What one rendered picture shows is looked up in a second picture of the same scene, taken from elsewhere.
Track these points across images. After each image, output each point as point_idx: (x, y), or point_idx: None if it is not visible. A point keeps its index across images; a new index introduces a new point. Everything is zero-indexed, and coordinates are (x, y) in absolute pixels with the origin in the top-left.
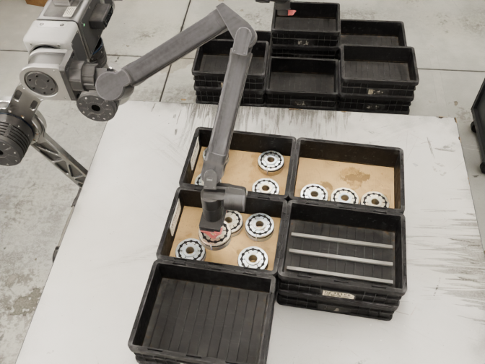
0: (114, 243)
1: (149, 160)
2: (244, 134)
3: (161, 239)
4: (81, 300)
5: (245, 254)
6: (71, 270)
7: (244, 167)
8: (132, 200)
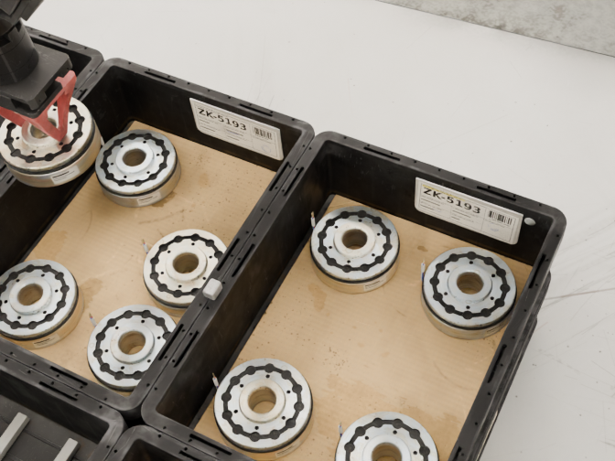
0: (318, 84)
1: (584, 180)
2: (492, 359)
3: (155, 71)
4: (197, 25)
5: (55, 282)
6: (277, 12)
7: (405, 377)
8: (441, 129)
